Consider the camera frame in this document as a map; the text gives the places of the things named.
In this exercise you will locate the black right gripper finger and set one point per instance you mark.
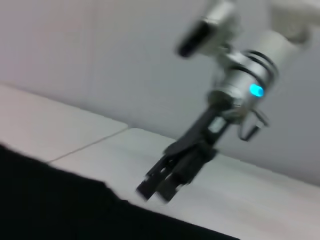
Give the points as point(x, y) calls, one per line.
point(185, 175)
point(155, 180)

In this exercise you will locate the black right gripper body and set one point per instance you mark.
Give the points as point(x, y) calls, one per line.
point(200, 140)

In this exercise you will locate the black shirt with FREE print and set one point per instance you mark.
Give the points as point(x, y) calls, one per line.
point(62, 200)

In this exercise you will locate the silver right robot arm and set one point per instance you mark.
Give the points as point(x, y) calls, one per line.
point(265, 47)

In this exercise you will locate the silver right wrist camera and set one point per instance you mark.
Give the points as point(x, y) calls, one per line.
point(200, 27)

